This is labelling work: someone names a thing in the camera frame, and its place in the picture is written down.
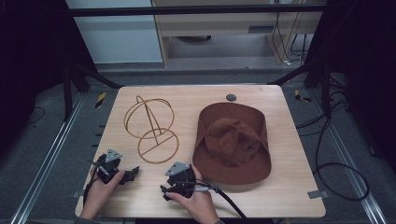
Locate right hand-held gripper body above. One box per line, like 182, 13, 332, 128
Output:
163, 161, 198, 200

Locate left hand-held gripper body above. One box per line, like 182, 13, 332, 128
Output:
92, 148, 127, 185

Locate gold wire hat stand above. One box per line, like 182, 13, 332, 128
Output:
123, 94, 180, 165

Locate brown brimmed hat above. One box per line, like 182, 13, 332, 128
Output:
191, 102, 273, 187

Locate person's left hand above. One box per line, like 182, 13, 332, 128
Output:
79, 170, 126, 220

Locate person's right hand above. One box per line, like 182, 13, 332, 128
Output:
164, 163, 221, 224

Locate yellow black striped tape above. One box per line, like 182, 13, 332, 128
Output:
293, 89, 313, 104
94, 91, 107, 109

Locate black stand legs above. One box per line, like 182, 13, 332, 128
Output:
61, 59, 125, 123
268, 59, 333, 117

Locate white cabinet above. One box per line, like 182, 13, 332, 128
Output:
65, 0, 164, 64

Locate dark curtain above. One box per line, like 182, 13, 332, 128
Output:
306, 0, 396, 175
0, 0, 98, 157

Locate light wooden desk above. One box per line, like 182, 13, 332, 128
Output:
150, 0, 327, 68

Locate thick black gripper cable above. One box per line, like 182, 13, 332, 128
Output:
174, 179, 250, 222

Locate metal floor rail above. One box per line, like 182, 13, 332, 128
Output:
306, 88, 389, 224
8, 92, 86, 224

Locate black looped floor cable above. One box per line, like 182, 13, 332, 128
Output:
295, 90, 372, 203

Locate black horizontal frame bar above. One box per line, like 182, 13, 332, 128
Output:
68, 4, 327, 18

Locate bundle of hanging desk cables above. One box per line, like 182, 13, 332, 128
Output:
271, 11, 310, 66

